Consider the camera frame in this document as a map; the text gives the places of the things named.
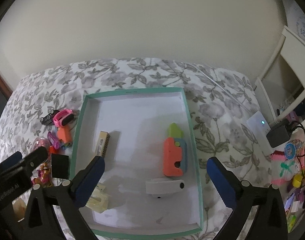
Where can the pink brown dog toy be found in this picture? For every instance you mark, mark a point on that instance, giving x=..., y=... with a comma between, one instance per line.
x=43, y=176

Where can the black toy car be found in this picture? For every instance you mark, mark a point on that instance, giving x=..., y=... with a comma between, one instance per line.
x=48, y=119

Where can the orange blue gravity knife toy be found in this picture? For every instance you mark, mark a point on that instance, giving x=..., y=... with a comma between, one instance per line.
x=64, y=136

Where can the white power strip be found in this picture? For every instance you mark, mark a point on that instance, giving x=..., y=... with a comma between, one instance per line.
x=260, y=128

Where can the black power adapter plug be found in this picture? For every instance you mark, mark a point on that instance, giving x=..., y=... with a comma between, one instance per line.
x=60, y=166

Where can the gold harmonica box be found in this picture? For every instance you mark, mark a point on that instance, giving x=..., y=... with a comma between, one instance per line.
x=102, y=144

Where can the red white spray tube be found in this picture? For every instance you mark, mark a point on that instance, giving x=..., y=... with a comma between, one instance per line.
x=52, y=150

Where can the cream plastic clip object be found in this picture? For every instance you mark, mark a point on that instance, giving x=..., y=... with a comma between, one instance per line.
x=98, y=200

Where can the teal white cardboard box tray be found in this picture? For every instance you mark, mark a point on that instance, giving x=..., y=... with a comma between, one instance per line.
x=137, y=121

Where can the purple tube bottle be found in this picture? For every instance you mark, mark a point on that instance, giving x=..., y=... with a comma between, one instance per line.
x=53, y=140

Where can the orange green carrot knife toy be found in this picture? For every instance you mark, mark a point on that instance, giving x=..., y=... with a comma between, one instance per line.
x=175, y=153

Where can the pink wristband watch toy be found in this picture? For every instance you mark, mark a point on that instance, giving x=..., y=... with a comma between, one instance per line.
x=63, y=117

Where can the white oblong plastic device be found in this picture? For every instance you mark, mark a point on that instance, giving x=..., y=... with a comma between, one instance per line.
x=163, y=187

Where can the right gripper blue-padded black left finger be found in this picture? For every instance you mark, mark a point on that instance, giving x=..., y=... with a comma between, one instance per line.
x=40, y=221

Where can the black wall charger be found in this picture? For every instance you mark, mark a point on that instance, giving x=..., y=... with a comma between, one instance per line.
x=280, y=133

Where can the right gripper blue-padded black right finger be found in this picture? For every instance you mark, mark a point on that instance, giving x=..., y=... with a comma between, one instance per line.
x=240, y=196

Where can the floral grey white blanket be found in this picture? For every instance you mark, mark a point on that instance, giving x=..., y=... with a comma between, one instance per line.
x=220, y=101

